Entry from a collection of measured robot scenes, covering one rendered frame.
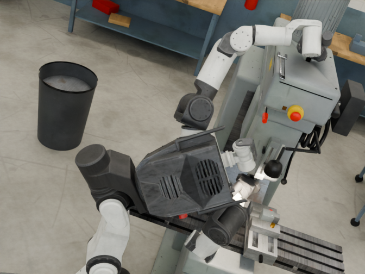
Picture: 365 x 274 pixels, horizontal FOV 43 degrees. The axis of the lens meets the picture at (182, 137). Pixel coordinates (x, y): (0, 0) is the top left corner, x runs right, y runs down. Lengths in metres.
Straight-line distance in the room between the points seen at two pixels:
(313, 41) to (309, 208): 2.89
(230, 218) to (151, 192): 0.31
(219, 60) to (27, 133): 2.83
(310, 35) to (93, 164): 0.87
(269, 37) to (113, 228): 0.89
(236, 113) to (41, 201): 1.73
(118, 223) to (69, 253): 1.60
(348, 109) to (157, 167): 1.10
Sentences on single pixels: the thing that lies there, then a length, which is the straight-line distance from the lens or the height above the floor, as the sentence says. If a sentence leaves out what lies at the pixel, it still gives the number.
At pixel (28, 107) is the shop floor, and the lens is 4.54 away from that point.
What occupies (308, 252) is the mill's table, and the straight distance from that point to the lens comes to 2.54.
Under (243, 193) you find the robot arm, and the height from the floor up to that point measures 1.27.
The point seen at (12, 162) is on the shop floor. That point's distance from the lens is 3.91.
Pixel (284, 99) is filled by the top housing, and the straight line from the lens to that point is 1.80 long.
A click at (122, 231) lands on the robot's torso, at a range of 1.77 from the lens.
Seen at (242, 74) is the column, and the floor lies 1.56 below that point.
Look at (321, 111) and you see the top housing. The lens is 1.83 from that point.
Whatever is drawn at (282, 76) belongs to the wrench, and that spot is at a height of 1.90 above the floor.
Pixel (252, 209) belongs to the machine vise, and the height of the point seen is 1.04.
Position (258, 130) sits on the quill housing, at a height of 1.56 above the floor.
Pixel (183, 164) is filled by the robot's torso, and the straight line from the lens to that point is 1.50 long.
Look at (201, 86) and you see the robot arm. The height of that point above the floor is 1.82.
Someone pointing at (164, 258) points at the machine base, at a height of 0.20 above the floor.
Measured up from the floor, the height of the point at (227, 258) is 0.85.
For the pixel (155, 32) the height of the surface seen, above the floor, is 0.23.
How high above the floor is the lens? 2.55
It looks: 34 degrees down
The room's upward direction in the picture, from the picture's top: 19 degrees clockwise
